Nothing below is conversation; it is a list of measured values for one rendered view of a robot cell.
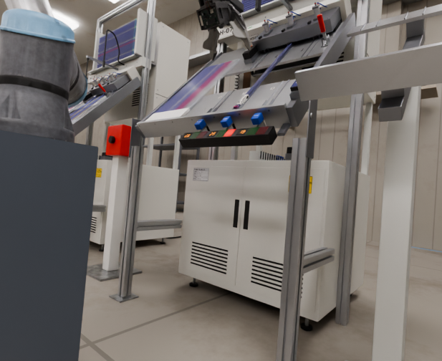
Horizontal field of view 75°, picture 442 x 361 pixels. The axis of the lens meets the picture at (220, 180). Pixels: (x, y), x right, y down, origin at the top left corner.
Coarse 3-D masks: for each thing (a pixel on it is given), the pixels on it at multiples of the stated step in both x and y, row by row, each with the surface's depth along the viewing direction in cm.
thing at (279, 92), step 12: (276, 84) 96; (288, 84) 92; (204, 96) 117; (216, 96) 111; (228, 96) 105; (240, 96) 101; (252, 96) 96; (264, 96) 92; (276, 96) 89; (288, 96) 85; (192, 108) 111; (204, 108) 106; (216, 108) 100; (228, 108) 97; (240, 108) 92
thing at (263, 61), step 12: (276, 48) 126; (300, 48) 113; (312, 48) 107; (324, 48) 103; (216, 60) 153; (228, 60) 144; (264, 60) 120; (288, 60) 109; (300, 60) 115; (312, 60) 110; (240, 72) 123
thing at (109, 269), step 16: (112, 128) 155; (128, 128) 152; (112, 144) 154; (128, 144) 153; (112, 160) 156; (112, 176) 155; (112, 192) 154; (112, 208) 153; (112, 224) 152; (112, 240) 153; (112, 256) 153; (96, 272) 148; (112, 272) 150
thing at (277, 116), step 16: (208, 112) 95; (224, 112) 90; (240, 112) 87; (256, 112) 84; (272, 112) 81; (144, 128) 118; (160, 128) 112; (176, 128) 108; (192, 128) 103; (208, 128) 100; (224, 128) 95
